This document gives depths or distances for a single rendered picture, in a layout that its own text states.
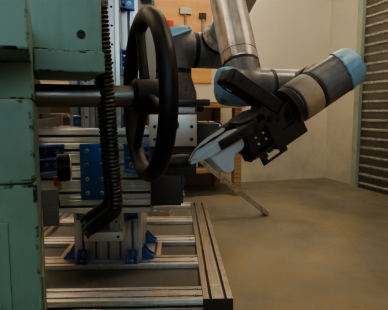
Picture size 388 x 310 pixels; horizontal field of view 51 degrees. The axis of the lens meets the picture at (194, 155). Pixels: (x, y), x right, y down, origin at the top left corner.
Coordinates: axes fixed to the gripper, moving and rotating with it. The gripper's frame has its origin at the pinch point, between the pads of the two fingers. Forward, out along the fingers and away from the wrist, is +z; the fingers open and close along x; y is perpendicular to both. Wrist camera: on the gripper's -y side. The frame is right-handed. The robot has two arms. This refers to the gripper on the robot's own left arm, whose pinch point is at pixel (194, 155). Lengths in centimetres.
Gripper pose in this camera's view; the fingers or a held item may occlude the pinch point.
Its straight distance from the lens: 66.2
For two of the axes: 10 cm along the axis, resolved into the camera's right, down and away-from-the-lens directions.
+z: -8.1, 5.3, -2.5
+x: -3.5, -1.0, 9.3
